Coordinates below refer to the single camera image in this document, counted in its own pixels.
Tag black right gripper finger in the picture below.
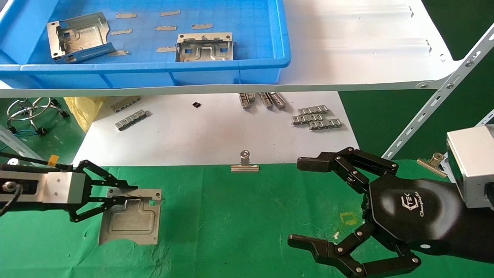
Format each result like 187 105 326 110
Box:
288 222 422 278
296 147 399 193

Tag chrome stool base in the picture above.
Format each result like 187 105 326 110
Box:
6 97 70 136

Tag black connector cable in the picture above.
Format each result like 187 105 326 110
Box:
0 182 23 217

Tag metal binder clip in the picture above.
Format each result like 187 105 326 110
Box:
416 153 448 178
230 150 260 173

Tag yellow cloth bag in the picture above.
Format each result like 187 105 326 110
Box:
63 97 105 134

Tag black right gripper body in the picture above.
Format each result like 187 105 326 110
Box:
364 174 494 264

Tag silver wrist box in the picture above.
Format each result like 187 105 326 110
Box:
446 125 494 211

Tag stamped metal plate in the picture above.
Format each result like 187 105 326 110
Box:
98 187 163 246

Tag stamped metal bracket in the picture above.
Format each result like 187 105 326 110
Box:
47 12 116 64
175 32 235 63

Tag white metal shelf rack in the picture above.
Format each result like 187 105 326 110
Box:
0 0 494 167

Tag green table cloth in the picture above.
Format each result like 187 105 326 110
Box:
0 159 494 278

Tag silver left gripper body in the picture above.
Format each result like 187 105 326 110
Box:
46 171 92 204

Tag blue cable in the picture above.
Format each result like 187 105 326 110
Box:
0 129 44 152

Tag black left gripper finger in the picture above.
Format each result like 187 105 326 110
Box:
73 159 138 192
69 195 134 224

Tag blue plastic bin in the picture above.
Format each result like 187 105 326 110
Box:
0 0 292 90

